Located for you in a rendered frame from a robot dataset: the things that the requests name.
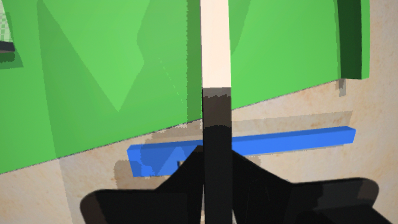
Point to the red putter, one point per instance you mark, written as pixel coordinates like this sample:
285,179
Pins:
216,111

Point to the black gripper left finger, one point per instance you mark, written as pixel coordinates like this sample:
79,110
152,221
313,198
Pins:
178,200

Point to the green putting mat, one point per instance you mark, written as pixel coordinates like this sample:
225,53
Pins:
86,73

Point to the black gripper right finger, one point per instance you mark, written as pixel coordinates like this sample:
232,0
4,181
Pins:
260,197

